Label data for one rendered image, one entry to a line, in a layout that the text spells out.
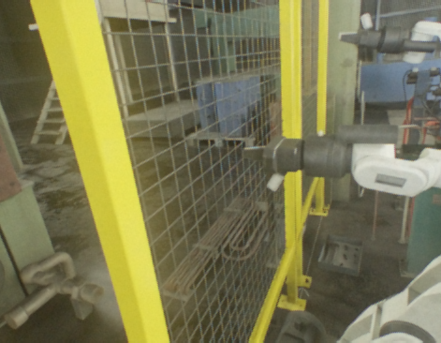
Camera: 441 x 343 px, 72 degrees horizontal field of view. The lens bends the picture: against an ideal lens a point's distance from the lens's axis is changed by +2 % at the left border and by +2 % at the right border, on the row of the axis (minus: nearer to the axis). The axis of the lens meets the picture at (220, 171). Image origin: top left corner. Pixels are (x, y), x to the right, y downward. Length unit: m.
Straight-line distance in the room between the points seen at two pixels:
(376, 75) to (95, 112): 6.98
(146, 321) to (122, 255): 0.13
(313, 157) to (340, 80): 2.26
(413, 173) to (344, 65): 2.28
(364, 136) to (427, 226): 1.63
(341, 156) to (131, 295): 0.43
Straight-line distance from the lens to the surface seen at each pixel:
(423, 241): 2.24
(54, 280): 2.22
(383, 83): 7.27
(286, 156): 0.61
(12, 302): 2.57
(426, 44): 1.27
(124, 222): 0.45
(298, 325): 1.59
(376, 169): 0.58
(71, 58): 0.41
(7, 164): 2.21
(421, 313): 1.08
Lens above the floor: 1.42
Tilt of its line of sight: 21 degrees down
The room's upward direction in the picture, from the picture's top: 6 degrees counter-clockwise
